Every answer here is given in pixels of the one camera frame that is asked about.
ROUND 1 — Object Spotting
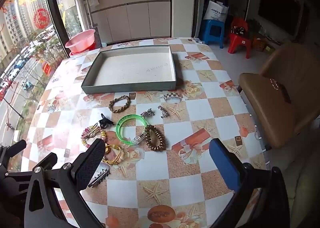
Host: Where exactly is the white shopping bag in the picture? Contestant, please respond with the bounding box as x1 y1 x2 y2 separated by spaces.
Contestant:
202 0 229 22

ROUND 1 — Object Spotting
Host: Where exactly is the pink yellow beaded bracelet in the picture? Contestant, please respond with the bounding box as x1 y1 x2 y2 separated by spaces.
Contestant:
80 125 107 148

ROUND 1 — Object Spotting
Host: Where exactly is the brown spiral hair tie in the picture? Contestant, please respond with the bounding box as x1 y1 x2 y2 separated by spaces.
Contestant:
144 124 163 152

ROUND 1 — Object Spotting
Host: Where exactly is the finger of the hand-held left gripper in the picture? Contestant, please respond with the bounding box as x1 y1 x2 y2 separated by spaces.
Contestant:
0 139 27 172
37 152 58 170

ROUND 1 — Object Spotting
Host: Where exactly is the yellow hair tie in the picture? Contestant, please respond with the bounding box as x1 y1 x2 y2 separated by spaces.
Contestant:
102 143 123 165

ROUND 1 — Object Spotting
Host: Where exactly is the black long hair clip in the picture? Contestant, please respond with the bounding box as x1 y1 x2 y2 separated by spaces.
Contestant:
87 167 111 188

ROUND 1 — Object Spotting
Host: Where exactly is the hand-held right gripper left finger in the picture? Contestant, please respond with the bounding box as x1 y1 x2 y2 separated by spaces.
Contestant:
24 139 106 215

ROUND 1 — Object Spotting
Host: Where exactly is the pink plastic basin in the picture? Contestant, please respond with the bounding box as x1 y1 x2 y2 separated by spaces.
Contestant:
65 29 96 53

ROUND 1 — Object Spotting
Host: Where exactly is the grey shallow tray box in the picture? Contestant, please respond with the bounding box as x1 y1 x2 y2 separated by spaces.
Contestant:
81 44 177 95

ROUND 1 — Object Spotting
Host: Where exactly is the green translucent bangle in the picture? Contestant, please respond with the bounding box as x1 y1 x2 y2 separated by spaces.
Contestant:
115 114 148 146

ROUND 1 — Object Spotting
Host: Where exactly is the brown braided bracelet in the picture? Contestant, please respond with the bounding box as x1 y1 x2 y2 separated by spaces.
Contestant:
109 95 131 114

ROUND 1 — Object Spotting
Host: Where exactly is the gold hairpin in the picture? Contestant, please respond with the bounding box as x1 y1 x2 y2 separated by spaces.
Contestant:
84 122 102 138

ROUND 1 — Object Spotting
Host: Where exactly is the tan leather chair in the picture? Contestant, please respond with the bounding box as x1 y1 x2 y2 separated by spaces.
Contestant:
237 42 320 149

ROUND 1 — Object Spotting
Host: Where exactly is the black hair claw clip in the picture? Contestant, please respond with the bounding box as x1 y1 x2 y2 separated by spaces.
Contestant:
99 113 112 129

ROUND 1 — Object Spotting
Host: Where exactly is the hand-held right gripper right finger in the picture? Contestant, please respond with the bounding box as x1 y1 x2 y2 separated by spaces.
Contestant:
209 138 292 218

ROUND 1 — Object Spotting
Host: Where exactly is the white cabinet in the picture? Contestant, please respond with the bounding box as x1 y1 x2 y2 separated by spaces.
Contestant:
84 0 173 44

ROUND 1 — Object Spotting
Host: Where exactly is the blue plastic stool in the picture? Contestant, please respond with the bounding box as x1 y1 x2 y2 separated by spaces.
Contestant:
201 19 225 49

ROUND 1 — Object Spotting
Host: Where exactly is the red plastic stool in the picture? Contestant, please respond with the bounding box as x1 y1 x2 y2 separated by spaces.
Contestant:
227 17 252 59

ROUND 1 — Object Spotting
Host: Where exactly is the red plastic basin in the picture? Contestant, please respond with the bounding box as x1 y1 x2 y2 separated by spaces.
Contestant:
69 42 97 57

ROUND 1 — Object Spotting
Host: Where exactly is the round red window decal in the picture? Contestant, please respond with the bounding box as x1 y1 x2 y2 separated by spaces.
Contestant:
33 8 49 29

